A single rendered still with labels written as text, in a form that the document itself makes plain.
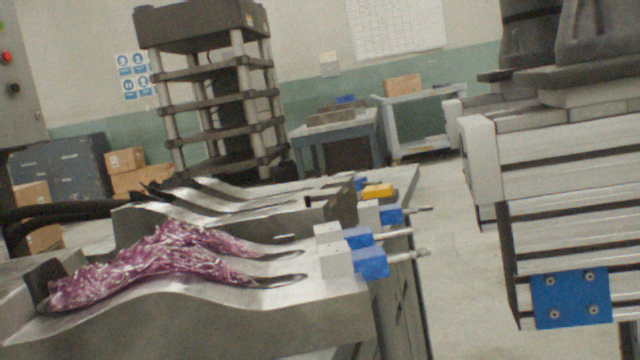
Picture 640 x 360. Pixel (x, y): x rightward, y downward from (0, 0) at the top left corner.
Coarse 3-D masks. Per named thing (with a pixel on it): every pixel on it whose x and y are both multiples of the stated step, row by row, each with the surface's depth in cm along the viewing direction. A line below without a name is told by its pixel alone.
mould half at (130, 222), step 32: (192, 192) 107; (224, 192) 112; (256, 192) 116; (320, 192) 99; (352, 192) 108; (128, 224) 96; (160, 224) 94; (192, 224) 93; (224, 224) 91; (256, 224) 90; (288, 224) 89; (352, 224) 104; (96, 256) 98
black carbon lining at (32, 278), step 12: (288, 252) 78; (300, 252) 77; (48, 264) 73; (60, 264) 74; (24, 276) 67; (36, 276) 70; (48, 276) 72; (60, 276) 74; (276, 276) 67; (288, 276) 67; (300, 276) 67; (36, 288) 70; (48, 288) 72; (264, 288) 64; (36, 300) 69; (48, 300) 71; (36, 312) 64; (48, 312) 63; (60, 312) 63
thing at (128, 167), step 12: (108, 156) 730; (120, 156) 728; (132, 156) 725; (108, 168) 733; (120, 168) 731; (132, 168) 728; (144, 168) 734; (156, 168) 728; (168, 168) 732; (120, 180) 737; (132, 180) 735; (144, 180) 733; (156, 180) 731; (120, 192) 739; (144, 192) 743
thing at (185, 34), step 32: (192, 0) 461; (224, 0) 458; (160, 32) 469; (192, 32) 466; (224, 32) 474; (256, 32) 514; (160, 64) 481; (192, 64) 581; (224, 64) 471; (256, 64) 508; (160, 96) 484; (224, 96) 604; (256, 96) 479; (224, 128) 562; (256, 128) 478; (224, 160) 530; (256, 160) 483; (288, 160) 590
